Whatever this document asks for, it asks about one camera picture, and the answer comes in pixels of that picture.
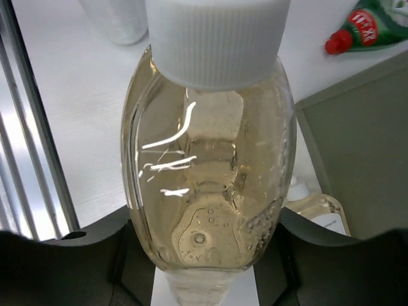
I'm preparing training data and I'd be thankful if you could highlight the clear soap bottle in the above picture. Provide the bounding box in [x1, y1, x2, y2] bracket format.
[120, 1, 296, 305]
[286, 175, 350, 236]

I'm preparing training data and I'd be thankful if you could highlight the aluminium mounting rail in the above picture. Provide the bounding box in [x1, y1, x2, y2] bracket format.
[1, 1, 79, 241]

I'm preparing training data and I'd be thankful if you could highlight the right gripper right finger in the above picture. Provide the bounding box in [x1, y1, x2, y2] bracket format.
[254, 208, 407, 305]

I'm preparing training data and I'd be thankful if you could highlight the silver spray can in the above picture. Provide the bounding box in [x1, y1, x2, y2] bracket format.
[79, 0, 148, 45]

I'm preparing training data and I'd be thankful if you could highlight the green dish soap bottle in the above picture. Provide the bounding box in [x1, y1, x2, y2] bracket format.
[324, 0, 407, 55]

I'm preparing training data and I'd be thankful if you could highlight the green canvas bag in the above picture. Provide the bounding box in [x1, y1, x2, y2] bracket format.
[296, 52, 407, 239]

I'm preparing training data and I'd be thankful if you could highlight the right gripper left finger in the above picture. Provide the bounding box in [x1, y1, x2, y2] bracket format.
[1, 207, 153, 305]

